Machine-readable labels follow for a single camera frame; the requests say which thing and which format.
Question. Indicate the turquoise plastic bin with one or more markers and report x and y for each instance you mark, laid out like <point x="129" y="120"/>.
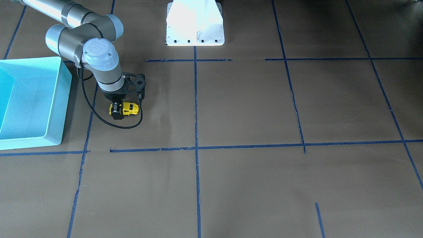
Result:
<point x="34" y="99"/>

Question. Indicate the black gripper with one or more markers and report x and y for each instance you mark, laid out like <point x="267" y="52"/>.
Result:
<point x="114" y="97"/>

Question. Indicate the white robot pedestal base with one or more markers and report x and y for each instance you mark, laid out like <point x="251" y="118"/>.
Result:
<point x="194" y="23"/>

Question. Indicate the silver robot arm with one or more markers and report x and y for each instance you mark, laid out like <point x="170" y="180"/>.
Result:
<point x="86" y="38"/>

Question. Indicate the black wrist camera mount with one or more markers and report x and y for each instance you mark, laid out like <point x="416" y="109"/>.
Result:
<point x="135" y="83"/>

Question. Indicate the yellow beetle toy car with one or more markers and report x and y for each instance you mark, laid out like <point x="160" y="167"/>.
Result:
<point x="128" y="108"/>

